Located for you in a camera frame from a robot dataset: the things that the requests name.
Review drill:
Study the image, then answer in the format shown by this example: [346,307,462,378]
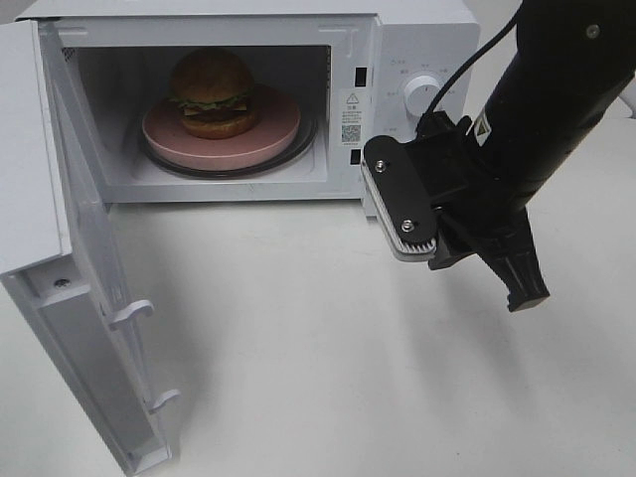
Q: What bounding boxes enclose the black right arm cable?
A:
[421,0,528,130]

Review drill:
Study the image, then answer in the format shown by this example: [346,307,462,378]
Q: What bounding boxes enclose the glass microwave turntable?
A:
[140,116,318,179]

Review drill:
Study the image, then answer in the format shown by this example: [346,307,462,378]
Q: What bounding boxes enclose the white upper microwave knob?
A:
[402,73,441,116]

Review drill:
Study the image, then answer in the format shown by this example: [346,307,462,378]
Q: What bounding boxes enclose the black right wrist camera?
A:
[362,136,437,262]

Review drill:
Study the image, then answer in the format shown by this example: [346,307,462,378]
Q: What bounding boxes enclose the white microwave door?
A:
[1,20,177,476]

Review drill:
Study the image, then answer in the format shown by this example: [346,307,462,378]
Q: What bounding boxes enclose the burger with lettuce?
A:
[169,47,258,140]

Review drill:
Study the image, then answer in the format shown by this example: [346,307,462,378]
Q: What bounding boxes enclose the white warning label sticker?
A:
[337,87,369,148]

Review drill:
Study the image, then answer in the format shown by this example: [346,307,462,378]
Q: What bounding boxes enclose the pink round plate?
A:
[142,84,301,172]

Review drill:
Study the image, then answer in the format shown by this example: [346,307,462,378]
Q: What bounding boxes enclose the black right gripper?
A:
[406,111,550,312]

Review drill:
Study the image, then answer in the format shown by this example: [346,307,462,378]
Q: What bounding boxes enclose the white microwave oven body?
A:
[13,1,479,204]

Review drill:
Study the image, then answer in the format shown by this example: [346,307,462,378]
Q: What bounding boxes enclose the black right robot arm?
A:
[406,1,635,311]

